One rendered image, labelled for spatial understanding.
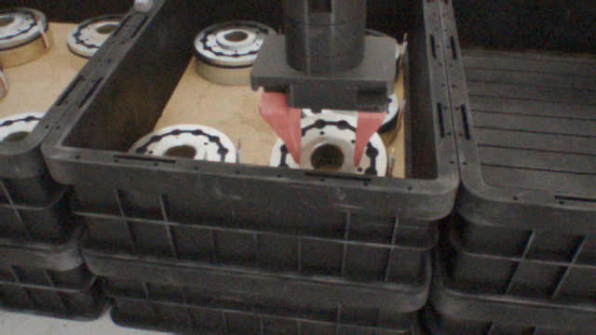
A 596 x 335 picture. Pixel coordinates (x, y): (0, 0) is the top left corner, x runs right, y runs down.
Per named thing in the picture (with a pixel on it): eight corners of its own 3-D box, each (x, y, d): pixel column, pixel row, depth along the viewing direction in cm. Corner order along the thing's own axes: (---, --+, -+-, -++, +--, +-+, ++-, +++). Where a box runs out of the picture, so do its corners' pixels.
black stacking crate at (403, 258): (428, 302, 44) (457, 202, 36) (77, 261, 47) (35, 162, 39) (416, 54, 73) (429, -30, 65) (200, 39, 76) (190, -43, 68)
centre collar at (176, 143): (203, 178, 47) (202, 172, 47) (147, 177, 47) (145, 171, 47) (210, 141, 51) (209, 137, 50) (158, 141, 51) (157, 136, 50)
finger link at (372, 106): (304, 135, 49) (298, 40, 43) (384, 140, 48) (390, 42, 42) (291, 185, 44) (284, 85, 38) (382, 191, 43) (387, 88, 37)
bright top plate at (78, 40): (139, 58, 63) (138, 53, 63) (55, 56, 64) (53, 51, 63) (160, 19, 71) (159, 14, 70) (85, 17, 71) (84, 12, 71)
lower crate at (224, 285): (411, 372, 51) (433, 297, 43) (105, 333, 54) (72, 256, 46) (406, 119, 80) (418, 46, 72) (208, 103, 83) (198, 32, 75)
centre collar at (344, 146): (354, 188, 45) (354, 184, 45) (295, 184, 46) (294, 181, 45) (358, 138, 48) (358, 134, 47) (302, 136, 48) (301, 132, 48)
